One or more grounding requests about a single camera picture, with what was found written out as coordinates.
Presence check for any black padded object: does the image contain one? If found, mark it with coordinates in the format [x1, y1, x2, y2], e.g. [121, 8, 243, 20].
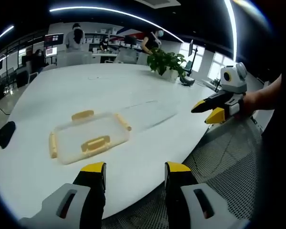
[0, 121, 16, 149]

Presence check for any monitor on black stand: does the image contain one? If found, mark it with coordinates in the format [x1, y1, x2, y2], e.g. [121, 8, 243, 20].
[180, 39, 199, 87]

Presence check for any translucent office chair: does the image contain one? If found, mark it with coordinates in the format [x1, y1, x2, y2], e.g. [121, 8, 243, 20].
[114, 51, 138, 64]

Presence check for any person's dark clothing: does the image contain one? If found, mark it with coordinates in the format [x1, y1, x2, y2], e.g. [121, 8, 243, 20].
[261, 109, 286, 191]

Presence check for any clear lid with yellow clips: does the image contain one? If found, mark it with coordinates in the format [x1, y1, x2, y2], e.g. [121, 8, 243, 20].
[49, 109, 133, 166]

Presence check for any person's right hand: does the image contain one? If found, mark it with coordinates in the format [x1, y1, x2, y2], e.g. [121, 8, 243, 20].
[235, 93, 257, 119]

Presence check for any yellow plastic buckle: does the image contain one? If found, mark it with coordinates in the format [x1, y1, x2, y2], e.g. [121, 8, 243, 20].
[49, 131, 58, 159]
[71, 109, 95, 122]
[114, 113, 133, 132]
[81, 135, 111, 154]

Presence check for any white plant pot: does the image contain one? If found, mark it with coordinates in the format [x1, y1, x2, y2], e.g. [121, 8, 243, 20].
[161, 67, 180, 82]

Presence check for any green potted plant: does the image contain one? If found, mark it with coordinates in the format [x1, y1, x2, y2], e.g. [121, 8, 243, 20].
[146, 47, 188, 77]

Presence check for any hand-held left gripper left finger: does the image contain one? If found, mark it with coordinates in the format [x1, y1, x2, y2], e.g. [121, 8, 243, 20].
[18, 162, 107, 229]

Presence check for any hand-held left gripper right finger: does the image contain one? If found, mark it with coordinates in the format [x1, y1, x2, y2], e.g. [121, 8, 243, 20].
[164, 161, 251, 229]

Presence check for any red wall screen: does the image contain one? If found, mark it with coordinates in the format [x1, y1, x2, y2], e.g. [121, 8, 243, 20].
[43, 33, 64, 47]

